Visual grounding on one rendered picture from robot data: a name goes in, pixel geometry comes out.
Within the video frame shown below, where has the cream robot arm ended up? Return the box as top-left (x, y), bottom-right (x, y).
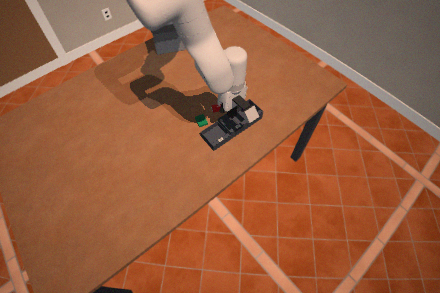
top-left (126, 0), bottom-right (259, 123)

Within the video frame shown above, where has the dark grey three-compartment bin rack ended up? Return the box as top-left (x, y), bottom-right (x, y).
top-left (201, 100), bottom-right (263, 151)

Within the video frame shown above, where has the small green block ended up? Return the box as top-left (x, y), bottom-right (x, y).
top-left (195, 114), bottom-right (208, 127)

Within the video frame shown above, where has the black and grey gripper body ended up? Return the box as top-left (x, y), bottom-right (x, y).
top-left (218, 82), bottom-right (246, 112)

